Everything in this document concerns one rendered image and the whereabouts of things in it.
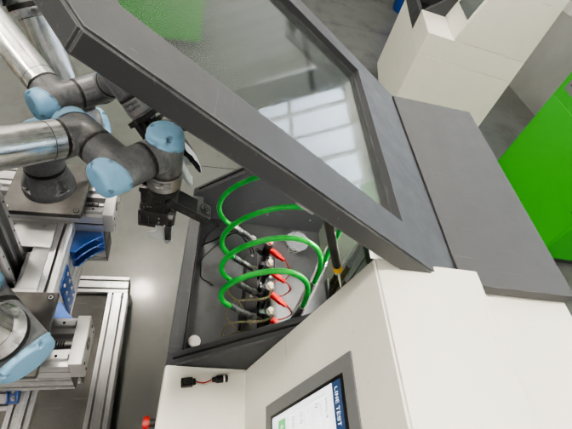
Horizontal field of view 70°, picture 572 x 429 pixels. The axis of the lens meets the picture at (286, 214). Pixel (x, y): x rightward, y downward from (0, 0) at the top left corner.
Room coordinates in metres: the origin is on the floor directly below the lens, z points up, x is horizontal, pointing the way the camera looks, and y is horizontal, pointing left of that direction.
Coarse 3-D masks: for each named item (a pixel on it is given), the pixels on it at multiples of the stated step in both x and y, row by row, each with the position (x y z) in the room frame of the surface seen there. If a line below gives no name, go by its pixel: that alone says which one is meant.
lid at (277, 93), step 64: (64, 0) 0.37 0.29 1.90; (128, 0) 0.50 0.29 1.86; (192, 0) 0.65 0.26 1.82; (256, 0) 0.91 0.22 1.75; (128, 64) 0.37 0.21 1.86; (192, 64) 0.46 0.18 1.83; (256, 64) 0.66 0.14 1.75; (320, 64) 0.95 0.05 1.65; (192, 128) 0.39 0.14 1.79; (256, 128) 0.45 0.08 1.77; (320, 128) 0.66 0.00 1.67; (384, 128) 0.93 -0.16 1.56; (320, 192) 0.45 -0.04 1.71; (384, 192) 0.67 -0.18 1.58; (384, 256) 0.49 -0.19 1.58; (448, 256) 0.63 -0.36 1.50
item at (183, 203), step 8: (184, 192) 0.64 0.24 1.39; (168, 200) 0.59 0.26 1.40; (176, 200) 0.60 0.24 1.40; (184, 200) 0.62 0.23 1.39; (192, 200) 0.64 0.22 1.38; (176, 208) 0.59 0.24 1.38; (184, 208) 0.60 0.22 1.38; (192, 208) 0.62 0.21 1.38; (200, 208) 0.63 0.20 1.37; (208, 208) 0.65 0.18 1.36; (192, 216) 0.61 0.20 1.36; (200, 216) 0.61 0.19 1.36; (208, 216) 0.63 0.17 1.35
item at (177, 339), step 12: (192, 228) 0.89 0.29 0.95; (192, 240) 0.84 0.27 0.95; (192, 252) 0.79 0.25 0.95; (192, 264) 0.75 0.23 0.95; (180, 276) 0.69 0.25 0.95; (192, 276) 0.71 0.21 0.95; (180, 288) 0.65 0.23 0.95; (180, 300) 0.61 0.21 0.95; (180, 312) 0.57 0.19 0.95; (180, 324) 0.54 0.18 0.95; (180, 336) 0.50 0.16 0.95; (168, 348) 0.46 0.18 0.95; (180, 348) 0.47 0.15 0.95
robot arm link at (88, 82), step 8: (96, 72) 0.81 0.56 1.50; (80, 80) 0.77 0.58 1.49; (88, 80) 0.79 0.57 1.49; (96, 80) 0.79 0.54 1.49; (88, 88) 0.77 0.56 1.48; (96, 88) 0.78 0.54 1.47; (88, 96) 0.76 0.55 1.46; (96, 96) 0.78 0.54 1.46; (104, 96) 0.79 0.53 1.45; (112, 96) 0.79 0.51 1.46; (88, 104) 0.75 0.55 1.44; (96, 104) 0.78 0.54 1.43
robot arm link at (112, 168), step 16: (96, 144) 0.53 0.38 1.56; (112, 144) 0.54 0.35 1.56; (144, 144) 0.57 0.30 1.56; (96, 160) 0.49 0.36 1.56; (112, 160) 0.50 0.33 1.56; (128, 160) 0.52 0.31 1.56; (144, 160) 0.54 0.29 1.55; (96, 176) 0.47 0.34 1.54; (112, 176) 0.47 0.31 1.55; (128, 176) 0.49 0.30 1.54; (144, 176) 0.52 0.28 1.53; (112, 192) 0.46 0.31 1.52
